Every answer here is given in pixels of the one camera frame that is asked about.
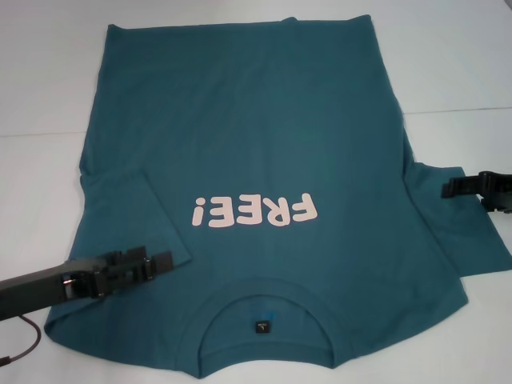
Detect blue t-shirt with pink print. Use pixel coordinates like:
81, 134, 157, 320
42, 14, 512, 381

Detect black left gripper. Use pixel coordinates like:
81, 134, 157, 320
0, 246, 176, 311

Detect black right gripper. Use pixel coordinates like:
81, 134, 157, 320
442, 171, 512, 215

